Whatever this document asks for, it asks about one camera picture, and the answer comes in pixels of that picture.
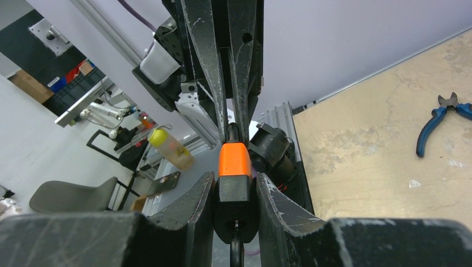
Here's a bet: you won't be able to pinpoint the black base bar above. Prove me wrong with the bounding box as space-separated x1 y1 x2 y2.
249 123 314 213

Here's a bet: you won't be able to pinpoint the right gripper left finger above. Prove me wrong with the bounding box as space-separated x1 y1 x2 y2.
1 171 215 266

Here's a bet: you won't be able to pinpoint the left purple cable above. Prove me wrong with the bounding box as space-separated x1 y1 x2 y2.
117 0 159 33

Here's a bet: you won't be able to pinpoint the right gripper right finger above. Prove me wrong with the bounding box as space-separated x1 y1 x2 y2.
257 174 471 266

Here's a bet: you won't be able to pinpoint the yellow cap bottle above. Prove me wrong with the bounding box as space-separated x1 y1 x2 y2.
148 128 194 170

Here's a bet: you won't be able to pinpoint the blue handled pliers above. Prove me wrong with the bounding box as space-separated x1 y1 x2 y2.
416 92 471 158

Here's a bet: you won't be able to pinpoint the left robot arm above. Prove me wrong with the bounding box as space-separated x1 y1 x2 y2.
133 1 264 144

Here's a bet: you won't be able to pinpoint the grey chair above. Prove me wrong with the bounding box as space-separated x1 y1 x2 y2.
29 177 139 213

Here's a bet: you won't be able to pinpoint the orange black padlock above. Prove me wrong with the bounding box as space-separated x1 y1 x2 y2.
213 122 259 266

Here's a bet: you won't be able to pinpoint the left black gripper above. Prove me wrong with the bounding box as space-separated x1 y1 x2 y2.
163 0 264 144

